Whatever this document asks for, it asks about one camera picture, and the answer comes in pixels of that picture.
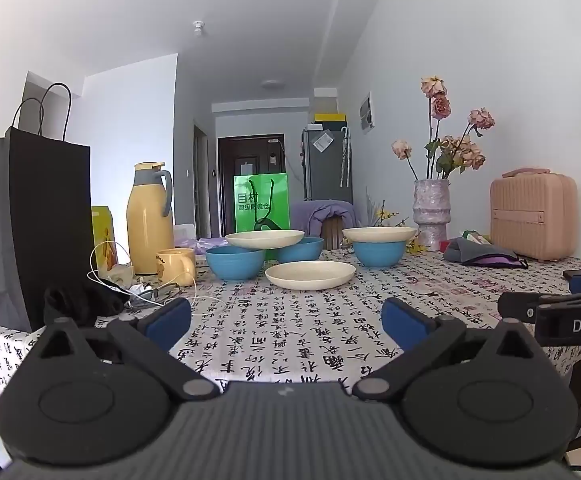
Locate yellow thermos jug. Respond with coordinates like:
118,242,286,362
127,161,174,276

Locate white wall panel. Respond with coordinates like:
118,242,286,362
357,90,376,134

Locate dark entrance door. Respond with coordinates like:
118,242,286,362
217,133,285,234

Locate grey purple folded cloth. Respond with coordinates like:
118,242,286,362
443,236,529,267

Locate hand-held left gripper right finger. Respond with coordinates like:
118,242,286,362
353,297,552,402

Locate yellow mug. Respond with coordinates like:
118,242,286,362
157,248,197,287

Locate yellow-green snack bag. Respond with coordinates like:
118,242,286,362
91,206,119,269

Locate white cable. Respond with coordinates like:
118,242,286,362
87,240,227,312

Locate grey refrigerator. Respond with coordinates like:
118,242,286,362
301,126,354,204

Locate green white box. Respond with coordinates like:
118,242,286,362
459,229,492,247

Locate eyeglasses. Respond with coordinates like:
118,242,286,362
129,282,182,307

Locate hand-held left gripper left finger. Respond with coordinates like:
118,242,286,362
19,297,220,402

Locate dried pink roses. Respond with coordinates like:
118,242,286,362
391,76,496,181

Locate pink hard case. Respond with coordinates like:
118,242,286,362
489,167,579,262

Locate cream plate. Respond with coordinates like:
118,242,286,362
342,226,418,244
264,260,357,290
225,229,305,249

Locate wooden chair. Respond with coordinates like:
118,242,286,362
321,215,354,251

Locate purple jacket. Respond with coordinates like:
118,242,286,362
290,200,356,235

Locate yellow flower branch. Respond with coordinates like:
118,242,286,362
365,187,427,256

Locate white umbrella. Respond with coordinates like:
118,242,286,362
339,127,353,189

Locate black cloth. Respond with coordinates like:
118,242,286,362
43,279,132,329

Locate pink textured vase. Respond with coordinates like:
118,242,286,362
413,179,452,251

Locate blue bowl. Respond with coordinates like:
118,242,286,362
275,237,325,264
353,240,407,268
205,245,265,282

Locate black paper bag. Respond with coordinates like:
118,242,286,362
0,82,94,333

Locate green paper bag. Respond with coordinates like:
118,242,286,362
234,172,290,261

